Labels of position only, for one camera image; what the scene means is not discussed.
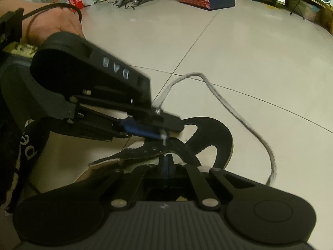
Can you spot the small black tripod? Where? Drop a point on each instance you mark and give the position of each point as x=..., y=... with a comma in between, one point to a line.
x=296, y=7

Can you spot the grey shoelace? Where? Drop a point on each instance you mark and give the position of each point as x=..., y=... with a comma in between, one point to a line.
x=234, y=111

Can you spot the person's left forearm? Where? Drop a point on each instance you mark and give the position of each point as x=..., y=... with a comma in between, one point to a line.
x=13, y=5

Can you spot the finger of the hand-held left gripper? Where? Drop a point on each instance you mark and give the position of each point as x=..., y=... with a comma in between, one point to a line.
x=169, y=122
x=140, y=129

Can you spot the black printed cloth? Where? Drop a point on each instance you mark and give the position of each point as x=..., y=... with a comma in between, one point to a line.
x=28, y=145

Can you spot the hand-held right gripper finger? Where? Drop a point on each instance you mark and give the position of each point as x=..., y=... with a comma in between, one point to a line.
x=164, y=169
x=170, y=169

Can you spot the person's left hand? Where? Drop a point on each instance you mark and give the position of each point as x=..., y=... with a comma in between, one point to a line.
x=52, y=20

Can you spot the black and beige shoe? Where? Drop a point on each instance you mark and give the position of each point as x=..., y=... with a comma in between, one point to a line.
x=213, y=130

